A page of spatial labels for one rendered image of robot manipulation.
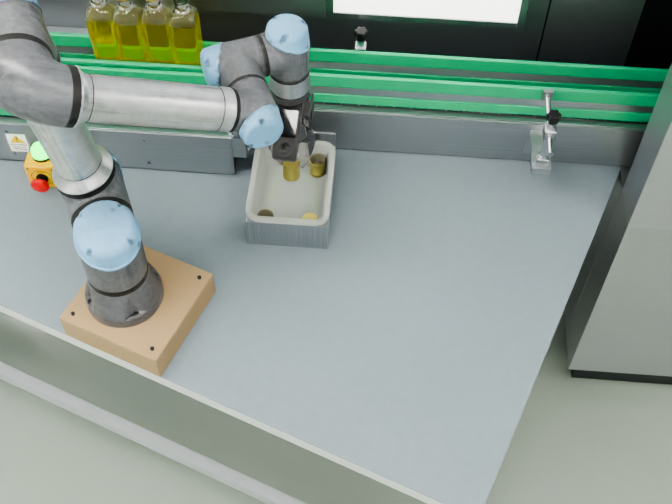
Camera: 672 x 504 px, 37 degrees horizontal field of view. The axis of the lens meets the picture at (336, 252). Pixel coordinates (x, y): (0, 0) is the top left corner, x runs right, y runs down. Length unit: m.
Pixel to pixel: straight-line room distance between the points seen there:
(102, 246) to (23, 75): 0.40
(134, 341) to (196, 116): 0.52
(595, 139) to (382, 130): 0.46
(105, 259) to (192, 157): 0.48
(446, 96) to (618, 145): 0.40
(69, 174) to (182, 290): 0.33
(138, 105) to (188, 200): 0.65
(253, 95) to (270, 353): 0.56
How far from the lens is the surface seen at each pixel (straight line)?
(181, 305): 2.01
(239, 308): 2.07
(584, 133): 2.27
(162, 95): 1.63
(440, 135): 2.26
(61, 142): 1.82
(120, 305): 1.96
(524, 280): 2.14
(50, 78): 1.57
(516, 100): 2.21
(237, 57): 1.78
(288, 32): 1.79
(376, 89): 2.18
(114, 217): 1.86
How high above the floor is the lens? 2.51
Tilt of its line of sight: 55 degrees down
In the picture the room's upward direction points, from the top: 1 degrees clockwise
